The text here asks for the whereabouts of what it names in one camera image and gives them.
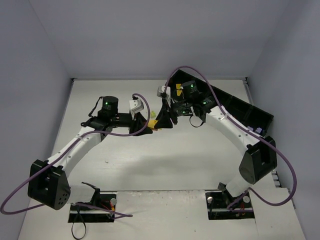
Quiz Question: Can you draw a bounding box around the yellow lego brick from stack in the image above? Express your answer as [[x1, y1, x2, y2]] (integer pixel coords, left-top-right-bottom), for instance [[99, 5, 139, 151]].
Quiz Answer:
[[147, 119, 158, 129]]

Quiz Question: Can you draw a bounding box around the long yellow lego brick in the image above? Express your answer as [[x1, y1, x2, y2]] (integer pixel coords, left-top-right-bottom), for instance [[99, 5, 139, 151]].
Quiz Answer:
[[176, 84, 182, 97]]

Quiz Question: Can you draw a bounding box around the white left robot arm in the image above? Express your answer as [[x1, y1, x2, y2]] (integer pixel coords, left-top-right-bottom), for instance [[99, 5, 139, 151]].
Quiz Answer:
[[27, 93, 153, 210]]

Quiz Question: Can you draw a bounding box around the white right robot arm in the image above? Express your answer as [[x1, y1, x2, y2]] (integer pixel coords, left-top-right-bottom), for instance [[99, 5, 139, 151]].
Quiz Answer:
[[155, 81, 277, 198]]

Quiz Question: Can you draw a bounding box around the light green lego brick right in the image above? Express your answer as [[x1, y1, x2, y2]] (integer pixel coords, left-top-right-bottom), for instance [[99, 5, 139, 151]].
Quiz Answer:
[[150, 111, 156, 118]]

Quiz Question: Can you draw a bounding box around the black compartment sorting tray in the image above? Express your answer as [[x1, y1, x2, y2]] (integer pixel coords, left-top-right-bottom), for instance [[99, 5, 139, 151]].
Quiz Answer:
[[168, 70, 274, 137]]

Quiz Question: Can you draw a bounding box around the lavender lego in tray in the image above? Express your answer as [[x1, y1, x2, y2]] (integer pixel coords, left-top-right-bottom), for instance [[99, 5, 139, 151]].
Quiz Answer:
[[255, 127, 263, 134]]

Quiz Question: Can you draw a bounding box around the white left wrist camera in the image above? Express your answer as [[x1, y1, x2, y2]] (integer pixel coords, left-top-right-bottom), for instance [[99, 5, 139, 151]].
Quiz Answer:
[[129, 98, 144, 115]]

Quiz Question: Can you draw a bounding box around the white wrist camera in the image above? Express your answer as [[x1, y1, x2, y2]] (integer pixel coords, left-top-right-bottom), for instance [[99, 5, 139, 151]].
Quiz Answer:
[[129, 98, 144, 115], [156, 85, 171, 106]]

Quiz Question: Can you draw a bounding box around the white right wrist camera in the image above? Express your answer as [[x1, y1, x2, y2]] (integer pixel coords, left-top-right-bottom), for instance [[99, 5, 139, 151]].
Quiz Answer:
[[156, 85, 171, 106]]

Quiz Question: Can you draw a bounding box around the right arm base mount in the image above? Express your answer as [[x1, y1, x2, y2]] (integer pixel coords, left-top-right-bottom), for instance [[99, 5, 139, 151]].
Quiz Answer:
[[205, 191, 255, 221]]

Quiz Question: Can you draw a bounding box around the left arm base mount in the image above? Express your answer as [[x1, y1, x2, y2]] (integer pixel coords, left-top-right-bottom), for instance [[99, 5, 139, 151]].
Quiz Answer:
[[68, 192, 117, 223]]

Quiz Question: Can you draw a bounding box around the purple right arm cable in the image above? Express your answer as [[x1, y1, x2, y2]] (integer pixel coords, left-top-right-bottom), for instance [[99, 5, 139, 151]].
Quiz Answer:
[[161, 65, 297, 213]]

